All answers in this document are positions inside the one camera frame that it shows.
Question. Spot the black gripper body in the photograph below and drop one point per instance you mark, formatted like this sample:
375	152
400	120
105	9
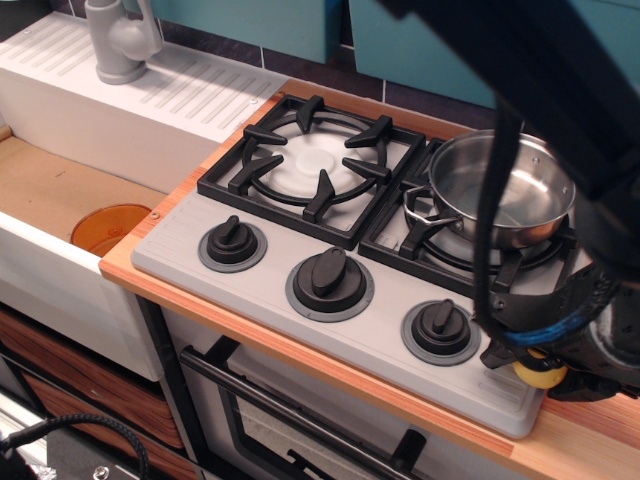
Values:
589	323

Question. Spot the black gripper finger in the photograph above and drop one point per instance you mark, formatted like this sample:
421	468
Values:
498	354
589	386

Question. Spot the yellow potato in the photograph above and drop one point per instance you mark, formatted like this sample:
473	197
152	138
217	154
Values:
545	380

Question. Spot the stainless steel pot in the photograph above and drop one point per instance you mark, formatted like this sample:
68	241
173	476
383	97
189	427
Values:
536	199

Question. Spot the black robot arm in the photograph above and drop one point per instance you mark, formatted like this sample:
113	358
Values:
548	70

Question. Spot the black right stove knob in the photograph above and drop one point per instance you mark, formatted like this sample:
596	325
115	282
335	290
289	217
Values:
440	333

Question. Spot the black stove knob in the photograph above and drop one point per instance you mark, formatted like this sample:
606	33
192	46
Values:
232	246
330	287
440	333

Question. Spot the grey toy stove top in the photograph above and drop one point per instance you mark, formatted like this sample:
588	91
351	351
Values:
370	342

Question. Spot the black middle stove knob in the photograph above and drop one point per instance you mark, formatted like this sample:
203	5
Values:
330	287

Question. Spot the black left stove knob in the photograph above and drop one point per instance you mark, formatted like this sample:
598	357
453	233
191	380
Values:
232	246

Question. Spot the black right burner grate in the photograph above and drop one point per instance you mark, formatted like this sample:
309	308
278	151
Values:
442	258

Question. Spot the black burner grate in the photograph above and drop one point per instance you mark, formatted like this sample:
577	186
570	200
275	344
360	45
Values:
309	172
442	258

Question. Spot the black left burner grate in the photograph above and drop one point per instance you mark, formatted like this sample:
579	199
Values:
309	172

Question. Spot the orange plastic sink drain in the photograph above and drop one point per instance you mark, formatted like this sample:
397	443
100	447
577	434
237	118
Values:
99	231

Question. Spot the wooden drawer fronts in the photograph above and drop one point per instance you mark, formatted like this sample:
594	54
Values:
63	377

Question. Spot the white toy sink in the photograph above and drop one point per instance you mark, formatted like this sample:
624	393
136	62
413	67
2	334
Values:
71	144

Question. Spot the grey toy faucet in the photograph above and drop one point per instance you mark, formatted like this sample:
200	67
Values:
122	45

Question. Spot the oven door with handle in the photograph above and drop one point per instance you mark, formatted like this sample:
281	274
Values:
276	422

